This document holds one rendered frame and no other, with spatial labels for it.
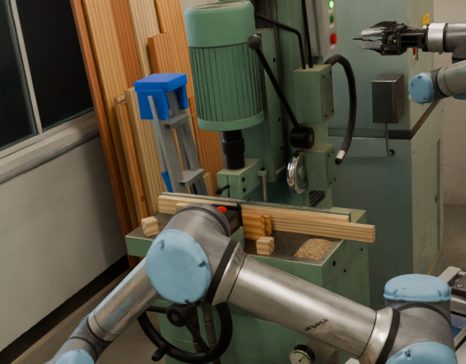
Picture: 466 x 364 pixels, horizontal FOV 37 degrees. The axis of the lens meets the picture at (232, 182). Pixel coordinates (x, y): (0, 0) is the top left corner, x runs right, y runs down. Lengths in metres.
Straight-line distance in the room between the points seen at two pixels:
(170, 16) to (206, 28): 2.11
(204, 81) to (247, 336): 0.69
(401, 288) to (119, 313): 0.55
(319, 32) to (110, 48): 1.57
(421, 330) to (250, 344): 0.82
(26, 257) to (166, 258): 2.11
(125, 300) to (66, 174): 2.00
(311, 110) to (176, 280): 0.91
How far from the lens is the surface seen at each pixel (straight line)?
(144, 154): 3.31
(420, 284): 1.29
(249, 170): 1.88
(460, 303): 1.82
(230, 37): 1.71
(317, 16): 1.97
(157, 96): 2.71
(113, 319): 1.42
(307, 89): 1.91
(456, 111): 4.12
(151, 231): 1.95
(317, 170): 1.95
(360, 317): 1.16
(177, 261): 1.12
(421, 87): 1.76
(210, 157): 3.83
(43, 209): 3.25
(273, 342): 1.87
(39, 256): 3.26
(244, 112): 1.76
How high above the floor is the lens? 1.68
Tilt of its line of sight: 20 degrees down
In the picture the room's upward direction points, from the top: 6 degrees counter-clockwise
